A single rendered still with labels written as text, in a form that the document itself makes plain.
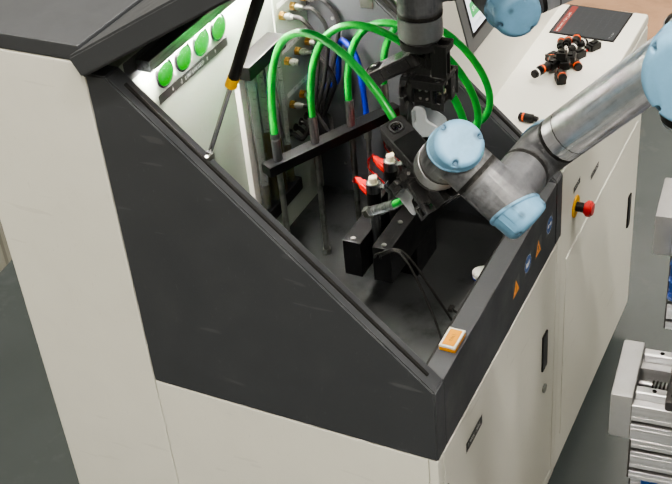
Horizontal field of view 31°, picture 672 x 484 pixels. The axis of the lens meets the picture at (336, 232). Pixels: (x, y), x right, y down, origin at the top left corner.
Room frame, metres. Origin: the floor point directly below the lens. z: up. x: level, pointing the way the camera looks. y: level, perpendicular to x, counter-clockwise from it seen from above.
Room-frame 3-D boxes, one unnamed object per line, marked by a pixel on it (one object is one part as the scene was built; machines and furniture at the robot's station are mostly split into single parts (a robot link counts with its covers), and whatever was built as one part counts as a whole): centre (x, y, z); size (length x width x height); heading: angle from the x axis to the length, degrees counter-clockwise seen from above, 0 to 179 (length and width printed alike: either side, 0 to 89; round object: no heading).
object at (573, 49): (2.44, -0.57, 1.01); 0.23 x 0.11 x 0.06; 151
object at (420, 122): (1.79, -0.17, 1.25); 0.06 x 0.03 x 0.09; 61
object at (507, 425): (1.75, -0.30, 0.44); 0.65 x 0.02 x 0.68; 151
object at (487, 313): (1.76, -0.29, 0.87); 0.62 x 0.04 x 0.16; 151
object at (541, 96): (2.41, -0.55, 0.96); 0.70 x 0.22 x 0.03; 151
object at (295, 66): (2.21, 0.03, 1.20); 0.13 x 0.03 x 0.31; 151
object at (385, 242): (1.98, -0.14, 0.91); 0.34 x 0.10 x 0.15; 151
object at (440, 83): (1.80, -0.18, 1.35); 0.09 x 0.08 x 0.12; 61
